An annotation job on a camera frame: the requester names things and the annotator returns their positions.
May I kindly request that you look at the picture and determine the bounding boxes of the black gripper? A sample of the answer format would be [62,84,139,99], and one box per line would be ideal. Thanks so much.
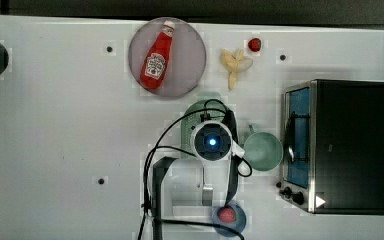
[198,110,238,140]

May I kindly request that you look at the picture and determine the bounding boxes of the green plastic strainer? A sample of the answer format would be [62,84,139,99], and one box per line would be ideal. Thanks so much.
[180,92,228,158]

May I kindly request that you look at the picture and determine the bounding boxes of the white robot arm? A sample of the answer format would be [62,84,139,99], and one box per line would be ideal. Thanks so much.
[150,110,246,240]

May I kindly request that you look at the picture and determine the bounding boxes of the green plastic mug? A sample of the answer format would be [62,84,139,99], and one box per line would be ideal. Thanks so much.
[243,124,283,171]

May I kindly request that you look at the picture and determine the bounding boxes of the peeled banana toy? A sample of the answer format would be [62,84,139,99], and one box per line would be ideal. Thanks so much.
[220,49,253,90]

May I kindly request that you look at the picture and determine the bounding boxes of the purple round plate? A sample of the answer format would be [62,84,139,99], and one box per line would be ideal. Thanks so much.
[128,17,206,97]

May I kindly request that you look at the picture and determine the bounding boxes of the red strawberry toy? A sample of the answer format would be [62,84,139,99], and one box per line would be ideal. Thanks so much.
[248,38,262,52]

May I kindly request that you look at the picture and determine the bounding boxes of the red ketchup bottle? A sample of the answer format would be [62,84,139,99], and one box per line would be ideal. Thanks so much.
[140,20,175,89]

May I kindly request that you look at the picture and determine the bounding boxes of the red strawberry in bowl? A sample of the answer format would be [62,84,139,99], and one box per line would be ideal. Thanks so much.
[217,207,236,223]

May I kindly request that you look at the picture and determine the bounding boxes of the blue small bowl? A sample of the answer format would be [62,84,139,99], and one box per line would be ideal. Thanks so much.
[212,202,247,237]

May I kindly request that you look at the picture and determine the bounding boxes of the silver toaster oven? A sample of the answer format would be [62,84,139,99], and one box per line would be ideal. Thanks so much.
[276,79,384,215]

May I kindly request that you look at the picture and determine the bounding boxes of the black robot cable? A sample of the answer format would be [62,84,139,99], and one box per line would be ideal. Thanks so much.
[136,98,254,240]

